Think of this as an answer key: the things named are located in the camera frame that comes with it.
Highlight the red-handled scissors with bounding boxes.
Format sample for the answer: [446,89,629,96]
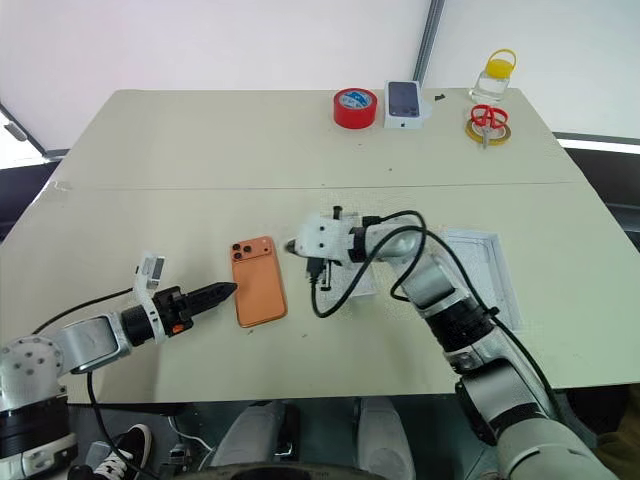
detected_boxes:
[469,103,510,151]

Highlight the clear jar with yellow lid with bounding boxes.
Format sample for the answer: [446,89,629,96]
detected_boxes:
[468,47,518,103]

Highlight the white floor cable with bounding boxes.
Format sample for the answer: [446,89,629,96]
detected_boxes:
[166,414,217,464]

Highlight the yellow tape roll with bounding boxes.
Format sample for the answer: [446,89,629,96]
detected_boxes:
[464,116,513,147]

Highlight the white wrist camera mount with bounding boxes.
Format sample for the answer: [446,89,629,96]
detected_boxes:
[293,205,362,267]
[132,251,169,346]

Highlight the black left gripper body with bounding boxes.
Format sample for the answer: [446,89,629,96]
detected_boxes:
[151,285,197,336]

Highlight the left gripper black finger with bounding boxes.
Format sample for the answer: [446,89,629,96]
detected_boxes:
[186,281,239,304]
[187,286,239,315]

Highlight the black and white sneaker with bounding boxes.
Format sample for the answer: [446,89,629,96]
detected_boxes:
[91,423,153,480]

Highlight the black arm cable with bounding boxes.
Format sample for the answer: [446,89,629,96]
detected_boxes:
[31,286,151,480]
[309,209,567,427]

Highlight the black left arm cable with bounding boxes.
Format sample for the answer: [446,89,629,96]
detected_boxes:
[31,286,151,480]

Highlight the grey rounded robot leg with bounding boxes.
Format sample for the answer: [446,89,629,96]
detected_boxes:
[209,399,302,480]
[355,395,418,480]

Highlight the white box with phone print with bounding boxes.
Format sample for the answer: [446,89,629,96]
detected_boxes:
[382,79,434,132]

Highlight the grey window handle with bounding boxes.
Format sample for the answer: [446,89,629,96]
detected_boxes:
[1,119,29,144]

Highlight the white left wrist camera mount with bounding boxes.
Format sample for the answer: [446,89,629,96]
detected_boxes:
[132,251,169,346]

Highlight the red tape roll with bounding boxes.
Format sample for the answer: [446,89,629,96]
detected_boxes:
[332,87,379,131]

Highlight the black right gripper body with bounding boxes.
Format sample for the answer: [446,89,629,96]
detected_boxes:
[303,255,335,293]

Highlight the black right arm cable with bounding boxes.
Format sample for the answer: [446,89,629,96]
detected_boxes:
[309,209,567,427]

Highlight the orange smartphone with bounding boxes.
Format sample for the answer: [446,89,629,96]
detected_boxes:
[229,235,289,329]

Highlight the white phone box lid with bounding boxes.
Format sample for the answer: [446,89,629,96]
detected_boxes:
[318,258,378,300]

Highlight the clear plastic tray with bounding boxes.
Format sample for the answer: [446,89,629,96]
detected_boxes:
[438,226,523,333]

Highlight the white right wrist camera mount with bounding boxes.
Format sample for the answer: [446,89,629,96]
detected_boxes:
[293,205,362,267]

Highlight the grey window frame post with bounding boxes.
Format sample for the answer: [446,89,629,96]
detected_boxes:
[412,0,447,89]

